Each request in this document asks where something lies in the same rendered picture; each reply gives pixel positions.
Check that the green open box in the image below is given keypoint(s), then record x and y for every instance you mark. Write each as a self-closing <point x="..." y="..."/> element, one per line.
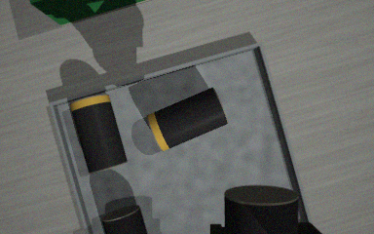
<point x="65" y="12"/>

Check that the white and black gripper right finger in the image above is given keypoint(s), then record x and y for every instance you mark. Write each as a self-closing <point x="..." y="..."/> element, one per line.
<point x="307" y="228"/>

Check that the grey square tray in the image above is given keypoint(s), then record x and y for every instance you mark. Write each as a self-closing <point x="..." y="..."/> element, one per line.
<point x="181" y="190"/>

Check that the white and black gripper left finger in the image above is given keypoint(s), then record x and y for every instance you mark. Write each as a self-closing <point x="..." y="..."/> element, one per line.
<point x="217" y="229"/>

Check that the black battery with yellow band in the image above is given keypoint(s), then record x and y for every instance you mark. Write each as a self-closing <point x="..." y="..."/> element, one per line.
<point x="260" y="209"/>
<point x="98" y="133"/>
<point x="187" y="119"/>
<point x="127" y="220"/>

